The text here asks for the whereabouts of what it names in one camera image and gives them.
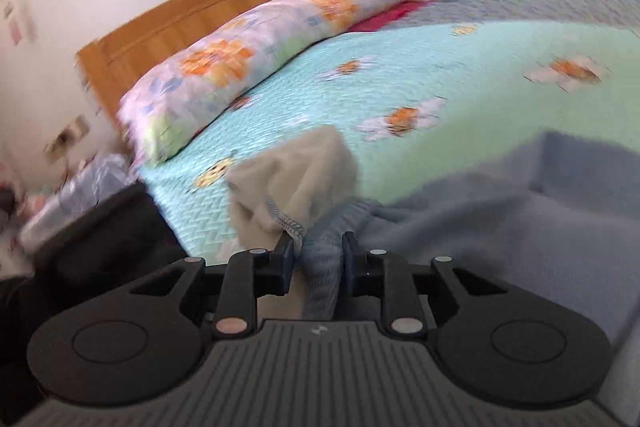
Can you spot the green bee-printed quilt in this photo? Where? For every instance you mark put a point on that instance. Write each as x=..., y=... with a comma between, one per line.
x=450, y=72

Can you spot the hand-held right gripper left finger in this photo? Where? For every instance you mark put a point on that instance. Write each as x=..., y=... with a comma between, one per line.
x=286, y=267

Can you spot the wall socket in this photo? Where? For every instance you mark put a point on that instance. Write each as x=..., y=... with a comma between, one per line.
x=67, y=137

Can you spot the floral bolster pillow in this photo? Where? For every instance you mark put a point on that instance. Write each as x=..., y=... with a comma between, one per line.
x=250, y=52

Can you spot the red cloth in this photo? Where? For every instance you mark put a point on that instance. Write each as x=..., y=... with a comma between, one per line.
x=390, y=18

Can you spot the clear plastic bag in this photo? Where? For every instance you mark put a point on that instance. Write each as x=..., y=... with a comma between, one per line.
x=85, y=187

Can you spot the blue-grey fleece garment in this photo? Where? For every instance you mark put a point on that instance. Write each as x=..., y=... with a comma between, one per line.
x=500, y=232

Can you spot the grey patterned bed sheet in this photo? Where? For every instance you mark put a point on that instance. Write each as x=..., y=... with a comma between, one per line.
x=550, y=7

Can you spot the beige garment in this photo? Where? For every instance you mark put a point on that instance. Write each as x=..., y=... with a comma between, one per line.
x=300, y=172

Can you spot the wooden headboard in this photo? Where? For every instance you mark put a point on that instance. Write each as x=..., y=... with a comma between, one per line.
x=165, y=22

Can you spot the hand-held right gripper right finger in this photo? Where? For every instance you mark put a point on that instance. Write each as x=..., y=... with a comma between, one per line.
x=350, y=267

